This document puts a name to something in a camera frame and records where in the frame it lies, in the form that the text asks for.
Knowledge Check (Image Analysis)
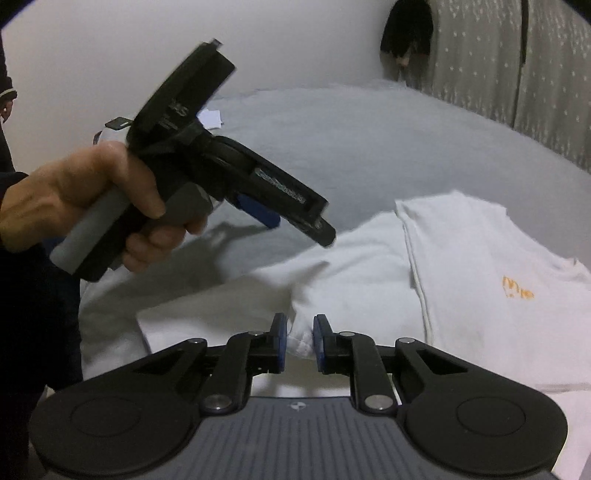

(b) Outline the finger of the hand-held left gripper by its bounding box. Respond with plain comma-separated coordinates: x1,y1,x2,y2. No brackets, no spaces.
295,215,337,248
236,193,281,230

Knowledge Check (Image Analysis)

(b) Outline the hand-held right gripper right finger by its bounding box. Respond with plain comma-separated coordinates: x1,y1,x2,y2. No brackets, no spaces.
313,314,472,414

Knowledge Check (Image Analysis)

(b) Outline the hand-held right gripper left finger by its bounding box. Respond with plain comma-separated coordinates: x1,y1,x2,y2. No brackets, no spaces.
134,313,288,414

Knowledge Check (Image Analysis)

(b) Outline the white printed sweatshirt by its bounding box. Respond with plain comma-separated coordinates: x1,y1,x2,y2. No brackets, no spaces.
78,190,591,398

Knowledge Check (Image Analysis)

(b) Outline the person's left forearm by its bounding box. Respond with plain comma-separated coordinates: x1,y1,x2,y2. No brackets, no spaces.
0,171,86,480

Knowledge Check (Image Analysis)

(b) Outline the person's left hand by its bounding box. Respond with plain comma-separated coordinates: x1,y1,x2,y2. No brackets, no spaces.
0,140,209,274

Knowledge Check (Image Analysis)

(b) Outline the grey bed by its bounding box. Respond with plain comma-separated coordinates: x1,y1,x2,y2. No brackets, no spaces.
76,78,591,480

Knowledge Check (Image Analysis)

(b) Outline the dark hanging jacket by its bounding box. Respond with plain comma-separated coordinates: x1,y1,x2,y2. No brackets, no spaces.
380,0,435,69

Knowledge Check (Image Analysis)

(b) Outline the grey star-print curtain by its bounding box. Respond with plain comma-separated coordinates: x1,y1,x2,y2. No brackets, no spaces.
515,0,591,174
416,0,527,127

